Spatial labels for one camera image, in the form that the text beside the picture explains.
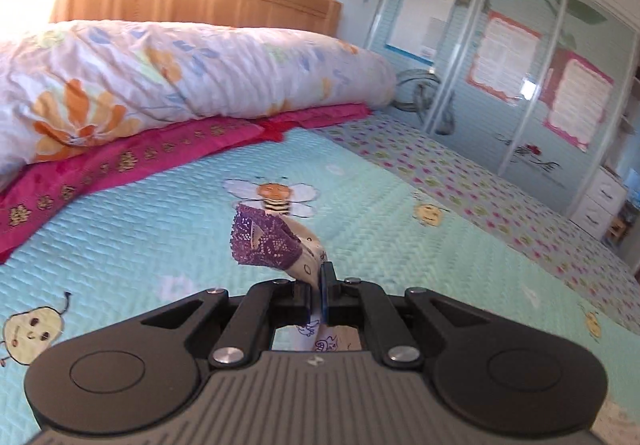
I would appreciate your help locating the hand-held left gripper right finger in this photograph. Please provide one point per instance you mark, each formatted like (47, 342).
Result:
(327, 290)

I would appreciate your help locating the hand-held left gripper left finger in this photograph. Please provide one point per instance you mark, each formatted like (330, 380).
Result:
(302, 297)

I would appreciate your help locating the pink printed pajama top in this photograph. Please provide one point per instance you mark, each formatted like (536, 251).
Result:
(270, 240)

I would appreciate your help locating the green quilted bee blanket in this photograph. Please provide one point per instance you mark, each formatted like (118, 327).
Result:
(175, 235)

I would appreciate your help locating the magenta printed cloth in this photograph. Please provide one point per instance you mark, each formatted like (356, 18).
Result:
(125, 155)

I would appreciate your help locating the rolled floral duvet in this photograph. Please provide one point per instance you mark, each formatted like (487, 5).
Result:
(175, 70)

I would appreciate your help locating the white drawer cabinet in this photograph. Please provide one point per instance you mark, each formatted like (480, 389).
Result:
(600, 202)

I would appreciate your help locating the blue framed poster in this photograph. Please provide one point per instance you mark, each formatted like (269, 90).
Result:
(422, 20)

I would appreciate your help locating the wide pink border poster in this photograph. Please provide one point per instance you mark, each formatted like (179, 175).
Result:
(505, 57)

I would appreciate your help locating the blue sliding door wardrobe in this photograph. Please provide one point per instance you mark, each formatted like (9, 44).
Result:
(500, 50)

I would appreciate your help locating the wooden chair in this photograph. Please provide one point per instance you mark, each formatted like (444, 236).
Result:
(619, 227)

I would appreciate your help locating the tall pink border poster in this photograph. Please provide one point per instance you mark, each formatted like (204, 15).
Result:
(577, 97)

